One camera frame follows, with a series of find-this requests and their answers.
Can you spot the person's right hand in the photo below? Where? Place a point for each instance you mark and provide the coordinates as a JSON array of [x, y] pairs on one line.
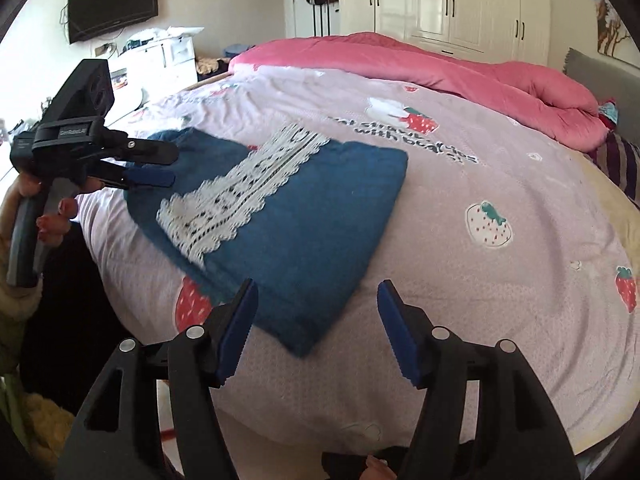
[[380, 467]]

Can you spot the blue basin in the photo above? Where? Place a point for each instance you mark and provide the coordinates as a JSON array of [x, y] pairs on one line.
[[235, 51]]

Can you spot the person's left hand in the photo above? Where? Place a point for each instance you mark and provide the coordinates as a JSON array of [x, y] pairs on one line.
[[52, 225]]

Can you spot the floral wall painting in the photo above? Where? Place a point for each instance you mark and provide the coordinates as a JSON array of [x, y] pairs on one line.
[[610, 25]]

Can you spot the white dresser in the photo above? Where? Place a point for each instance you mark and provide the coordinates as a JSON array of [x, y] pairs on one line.
[[165, 52]]

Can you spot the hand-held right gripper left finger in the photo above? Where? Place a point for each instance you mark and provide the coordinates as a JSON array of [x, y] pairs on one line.
[[235, 340]]

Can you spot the blue denim pants lace trim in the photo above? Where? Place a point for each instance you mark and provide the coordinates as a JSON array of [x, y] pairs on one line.
[[310, 230]]

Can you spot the beige blanket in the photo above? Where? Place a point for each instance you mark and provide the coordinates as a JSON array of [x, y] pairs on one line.
[[620, 210]]

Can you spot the striped pillow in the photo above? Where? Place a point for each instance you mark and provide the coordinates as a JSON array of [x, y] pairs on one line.
[[617, 160]]

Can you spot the teal and red cloth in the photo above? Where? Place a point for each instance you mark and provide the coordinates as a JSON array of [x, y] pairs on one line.
[[607, 112]]

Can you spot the person's left forearm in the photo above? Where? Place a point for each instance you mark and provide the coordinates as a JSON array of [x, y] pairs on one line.
[[15, 320]]

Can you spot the white wardrobe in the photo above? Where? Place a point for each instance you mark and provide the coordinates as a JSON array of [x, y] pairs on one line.
[[450, 5]]

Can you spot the pink quilt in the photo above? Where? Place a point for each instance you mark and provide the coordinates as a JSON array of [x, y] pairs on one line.
[[400, 65]]

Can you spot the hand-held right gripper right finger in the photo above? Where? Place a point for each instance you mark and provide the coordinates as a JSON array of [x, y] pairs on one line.
[[400, 335]]

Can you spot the grey padded headboard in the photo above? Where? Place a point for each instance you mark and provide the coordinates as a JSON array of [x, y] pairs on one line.
[[600, 80]]

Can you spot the black wall television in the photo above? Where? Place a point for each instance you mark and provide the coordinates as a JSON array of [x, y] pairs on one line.
[[112, 5]]

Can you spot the white round table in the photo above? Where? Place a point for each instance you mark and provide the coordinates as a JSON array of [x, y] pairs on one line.
[[125, 100]]

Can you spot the pink strawberry printed bed sheet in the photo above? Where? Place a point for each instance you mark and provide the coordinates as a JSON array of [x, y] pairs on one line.
[[475, 285]]

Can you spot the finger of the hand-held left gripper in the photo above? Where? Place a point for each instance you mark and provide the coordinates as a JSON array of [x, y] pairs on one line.
[[150, 152], [150, 178]]

